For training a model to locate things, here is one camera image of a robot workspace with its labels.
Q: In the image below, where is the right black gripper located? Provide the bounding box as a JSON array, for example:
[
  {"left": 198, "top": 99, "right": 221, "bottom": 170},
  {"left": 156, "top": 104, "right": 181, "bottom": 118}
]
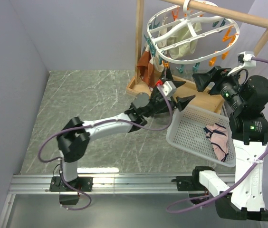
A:
[{"left": 192, "top": 65, "right": 246, "bottom": 111}]

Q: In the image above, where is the orange clothes peg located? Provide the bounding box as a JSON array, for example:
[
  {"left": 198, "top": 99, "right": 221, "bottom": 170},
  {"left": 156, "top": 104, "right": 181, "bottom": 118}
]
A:
[{"left": 162, "top": 60, "right": 170, "bottom": 68}]

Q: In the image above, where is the white clip hanger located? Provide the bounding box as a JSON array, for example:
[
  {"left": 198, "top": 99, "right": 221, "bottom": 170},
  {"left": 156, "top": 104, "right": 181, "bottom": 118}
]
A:
[{"left": 145, "top": 6, "right": 239, "bottom": 67}]

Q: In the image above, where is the black striped underwear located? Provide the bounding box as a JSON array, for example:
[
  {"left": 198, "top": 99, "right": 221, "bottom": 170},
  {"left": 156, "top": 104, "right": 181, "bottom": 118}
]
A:
[{"left": 152, "top": 68, "right": 173, "bottom": 91}]

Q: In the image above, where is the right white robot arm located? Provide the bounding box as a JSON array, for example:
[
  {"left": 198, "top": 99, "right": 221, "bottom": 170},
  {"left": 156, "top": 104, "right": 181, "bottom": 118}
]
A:
[{"left": 191, "top": 66, "right": 268, "bottom": 221}]

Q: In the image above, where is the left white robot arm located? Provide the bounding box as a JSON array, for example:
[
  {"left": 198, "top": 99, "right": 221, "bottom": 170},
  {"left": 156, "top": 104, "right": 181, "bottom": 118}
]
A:
[{"left": 57, "top": 80, "right": 195, "bottom": 191}]

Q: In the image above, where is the pale green underwear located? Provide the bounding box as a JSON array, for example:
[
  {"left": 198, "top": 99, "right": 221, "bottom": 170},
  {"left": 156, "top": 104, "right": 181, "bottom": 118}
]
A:
[{"left": 166, "top": 21, "right": 202, "bottom": 59}]

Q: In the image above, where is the rust brown underwear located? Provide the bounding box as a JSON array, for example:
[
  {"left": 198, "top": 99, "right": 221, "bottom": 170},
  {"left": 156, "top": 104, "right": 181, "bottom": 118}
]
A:
[{"left": 136, "top": 51, "right": 155, "bottom": 88}]

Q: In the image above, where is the beige underwear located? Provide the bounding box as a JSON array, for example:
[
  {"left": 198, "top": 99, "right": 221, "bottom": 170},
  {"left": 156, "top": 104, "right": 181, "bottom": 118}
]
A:
[{"left": 145, "top": 15, "right": 172, "bottom": 72}]

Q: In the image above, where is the pink navy underwear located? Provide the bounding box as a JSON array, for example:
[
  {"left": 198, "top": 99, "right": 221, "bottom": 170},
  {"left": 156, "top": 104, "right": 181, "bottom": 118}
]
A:
[{"left": 203, "top": 123, "right": 229, "bottom": 162}]

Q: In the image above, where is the teal clothes peg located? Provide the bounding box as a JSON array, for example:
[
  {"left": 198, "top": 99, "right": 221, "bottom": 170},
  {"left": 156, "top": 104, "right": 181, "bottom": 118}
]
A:
[{"left": 176, "top": 65, "right": 184, "bottom": 75}]

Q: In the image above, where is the white plastic basket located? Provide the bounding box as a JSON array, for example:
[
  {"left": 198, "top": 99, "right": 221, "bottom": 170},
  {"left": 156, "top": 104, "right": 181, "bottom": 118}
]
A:
[{"left": 166, "top": 104, "right": 236, "bottom": 168}]

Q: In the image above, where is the wooden drying rack frame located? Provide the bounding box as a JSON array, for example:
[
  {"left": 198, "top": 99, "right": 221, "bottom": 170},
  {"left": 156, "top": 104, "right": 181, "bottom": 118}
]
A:
[{"left": 126, "top": 0, "right": 268, "bottom": 114}]

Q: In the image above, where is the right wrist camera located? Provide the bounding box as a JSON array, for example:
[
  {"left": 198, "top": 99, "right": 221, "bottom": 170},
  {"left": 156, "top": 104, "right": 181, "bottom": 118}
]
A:
[{"left": 227, "top": 51, "right": 256, "bottom": 76}]

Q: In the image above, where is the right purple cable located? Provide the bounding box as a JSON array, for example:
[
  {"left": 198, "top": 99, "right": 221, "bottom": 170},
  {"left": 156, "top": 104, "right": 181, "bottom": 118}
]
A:
[{"left": 166, "top": 57, "right": 268, "bottom": 213}]

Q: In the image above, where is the purple cable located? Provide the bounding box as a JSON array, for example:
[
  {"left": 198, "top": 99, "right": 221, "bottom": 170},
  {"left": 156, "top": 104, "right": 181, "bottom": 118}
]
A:
[
  {"left": 38, "top": 85, "right": 174, "bottom": 211},
  {"left": 166, "top": 57, "right": 268, "bottom": 213}
]

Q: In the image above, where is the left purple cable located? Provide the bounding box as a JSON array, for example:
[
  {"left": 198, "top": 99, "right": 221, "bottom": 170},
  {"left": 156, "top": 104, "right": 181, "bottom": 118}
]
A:
[{"left": 38, "top": 85, "right": 174, "bottom": 211}]

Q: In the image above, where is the aluminium mounting rail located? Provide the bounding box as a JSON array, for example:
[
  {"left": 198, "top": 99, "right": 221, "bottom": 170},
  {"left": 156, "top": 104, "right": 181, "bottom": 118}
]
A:
[{"left": 8, "top": 173, "right": 235, "bottom": 195}]

